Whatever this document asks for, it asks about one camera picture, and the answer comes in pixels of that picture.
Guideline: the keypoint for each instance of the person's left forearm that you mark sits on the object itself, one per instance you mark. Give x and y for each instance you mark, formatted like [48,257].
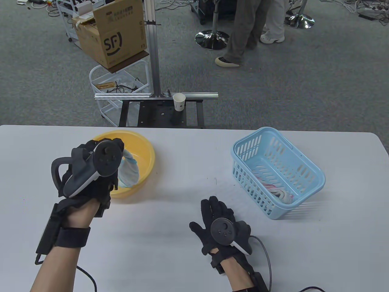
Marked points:
[60,261]

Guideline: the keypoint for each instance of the person's left fingers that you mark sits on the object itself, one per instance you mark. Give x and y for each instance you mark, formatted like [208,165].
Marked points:
[117,143]

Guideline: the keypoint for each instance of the person's right little finger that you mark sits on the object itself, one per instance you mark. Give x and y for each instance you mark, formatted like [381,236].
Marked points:
[231,215]

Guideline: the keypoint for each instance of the small brown flat box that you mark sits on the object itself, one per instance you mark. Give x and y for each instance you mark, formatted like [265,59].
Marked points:
[104,86]

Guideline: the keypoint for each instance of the person's right middle finger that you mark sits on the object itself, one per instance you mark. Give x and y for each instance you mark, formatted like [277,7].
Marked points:
[214,208]

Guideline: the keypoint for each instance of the white paper cup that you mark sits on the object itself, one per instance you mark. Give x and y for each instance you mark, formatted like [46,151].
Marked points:
[179,102]

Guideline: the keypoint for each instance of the person's left hand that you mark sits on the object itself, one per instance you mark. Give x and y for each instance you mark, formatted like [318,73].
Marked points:
[103,190]

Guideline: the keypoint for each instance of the black and white hand controller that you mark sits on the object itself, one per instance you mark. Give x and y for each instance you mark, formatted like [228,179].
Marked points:
[223,231]
[104,158]

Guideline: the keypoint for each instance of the white and blue cloth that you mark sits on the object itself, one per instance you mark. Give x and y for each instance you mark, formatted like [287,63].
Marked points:
[129,173]

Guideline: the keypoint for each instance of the person's right hand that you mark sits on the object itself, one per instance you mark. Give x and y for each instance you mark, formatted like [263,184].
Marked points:
[209,240]

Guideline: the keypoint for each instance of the chrome round stand base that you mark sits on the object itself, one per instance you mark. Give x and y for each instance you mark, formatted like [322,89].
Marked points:
[211,39]
[299,21]

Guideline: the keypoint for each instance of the white and pink cloth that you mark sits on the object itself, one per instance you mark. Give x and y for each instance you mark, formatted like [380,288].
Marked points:
[281,193]

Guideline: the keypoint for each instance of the black metal stand base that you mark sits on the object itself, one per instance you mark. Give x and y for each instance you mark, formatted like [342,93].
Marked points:
[158,114]

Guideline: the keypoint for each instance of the brown cardboard box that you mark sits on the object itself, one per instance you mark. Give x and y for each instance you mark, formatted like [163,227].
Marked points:
[115,33]

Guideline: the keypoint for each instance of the black wrist-mounted camera unit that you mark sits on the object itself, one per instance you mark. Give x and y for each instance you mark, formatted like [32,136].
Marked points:
[48,231]
[261,283]

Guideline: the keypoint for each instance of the person's right thumb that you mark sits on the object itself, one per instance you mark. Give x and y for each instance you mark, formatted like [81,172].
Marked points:
[197,229]

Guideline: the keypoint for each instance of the light blue plastic basket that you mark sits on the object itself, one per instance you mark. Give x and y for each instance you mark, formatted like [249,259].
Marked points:
[304,179]

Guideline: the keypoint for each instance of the aluminium frame rail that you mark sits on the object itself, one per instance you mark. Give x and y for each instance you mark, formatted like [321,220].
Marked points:
[136,96]

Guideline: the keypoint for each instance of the person's right forearm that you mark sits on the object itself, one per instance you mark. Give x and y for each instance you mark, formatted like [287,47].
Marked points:
[238,276]

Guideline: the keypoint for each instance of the aluminium frame post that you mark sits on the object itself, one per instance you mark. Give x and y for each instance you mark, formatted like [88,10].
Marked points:
[152,45]

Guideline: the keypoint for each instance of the yellow plastic basin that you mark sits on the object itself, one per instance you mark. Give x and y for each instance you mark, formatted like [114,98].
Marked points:
[144,152]

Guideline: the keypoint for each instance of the black equipment case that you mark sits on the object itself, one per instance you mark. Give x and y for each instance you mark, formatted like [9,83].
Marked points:
[203,10]

